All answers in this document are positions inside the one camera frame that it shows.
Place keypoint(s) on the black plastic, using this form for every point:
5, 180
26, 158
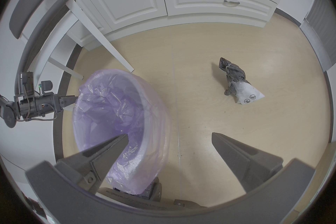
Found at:
233, 73

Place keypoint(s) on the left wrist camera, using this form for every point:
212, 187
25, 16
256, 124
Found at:
46, 85

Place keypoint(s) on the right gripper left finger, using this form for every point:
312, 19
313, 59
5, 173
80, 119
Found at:
105, 157

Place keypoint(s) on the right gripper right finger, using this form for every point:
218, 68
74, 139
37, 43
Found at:
236, 160

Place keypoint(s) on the purple plastic bag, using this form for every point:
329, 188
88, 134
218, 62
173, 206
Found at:
110, 102

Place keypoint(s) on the white trash bin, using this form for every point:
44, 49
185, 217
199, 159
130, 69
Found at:
157, 139

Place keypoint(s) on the white printed wrapper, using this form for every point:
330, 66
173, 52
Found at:
249, 94

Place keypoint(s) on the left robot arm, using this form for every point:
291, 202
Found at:
26, 81

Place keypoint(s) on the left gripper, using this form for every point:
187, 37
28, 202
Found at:
39, 106

